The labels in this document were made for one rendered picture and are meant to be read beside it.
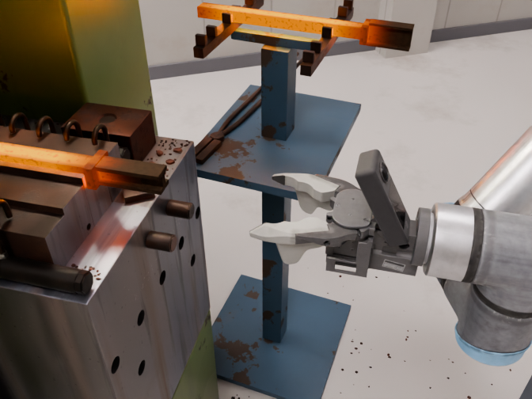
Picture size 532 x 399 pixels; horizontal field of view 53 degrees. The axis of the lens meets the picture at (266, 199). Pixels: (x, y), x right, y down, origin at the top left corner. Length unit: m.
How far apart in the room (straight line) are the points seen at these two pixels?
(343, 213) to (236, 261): 1.37
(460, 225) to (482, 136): 2.25
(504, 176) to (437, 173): 1.75
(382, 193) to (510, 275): 0.17
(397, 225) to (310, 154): 0.57
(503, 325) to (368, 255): 0.19
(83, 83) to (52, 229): 0.37
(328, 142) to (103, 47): 0.52
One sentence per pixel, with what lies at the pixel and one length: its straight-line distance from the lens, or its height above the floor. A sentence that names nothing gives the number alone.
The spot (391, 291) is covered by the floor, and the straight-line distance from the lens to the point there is 1.95.
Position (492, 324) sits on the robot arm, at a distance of 0.73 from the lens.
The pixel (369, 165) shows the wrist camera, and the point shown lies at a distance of 0.60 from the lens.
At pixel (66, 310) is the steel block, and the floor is 0.89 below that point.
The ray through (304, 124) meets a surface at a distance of 1.28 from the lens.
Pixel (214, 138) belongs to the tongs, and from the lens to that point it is 1.21.
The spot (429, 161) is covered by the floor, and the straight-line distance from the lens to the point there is 2.61.
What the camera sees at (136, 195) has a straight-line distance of 0.82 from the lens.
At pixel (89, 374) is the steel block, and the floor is 0.76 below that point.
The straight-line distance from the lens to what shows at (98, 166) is 0.75.
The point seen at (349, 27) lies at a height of 1.04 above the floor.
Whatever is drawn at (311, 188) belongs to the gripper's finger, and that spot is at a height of 1.00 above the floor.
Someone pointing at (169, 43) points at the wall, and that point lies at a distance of 3.23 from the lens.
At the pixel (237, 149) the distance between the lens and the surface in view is 1.19.
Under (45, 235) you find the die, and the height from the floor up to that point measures 0.98.
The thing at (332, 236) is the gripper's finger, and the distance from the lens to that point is 0.62.
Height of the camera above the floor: 1.42
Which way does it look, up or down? 39 degrees down
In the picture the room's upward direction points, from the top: straight up
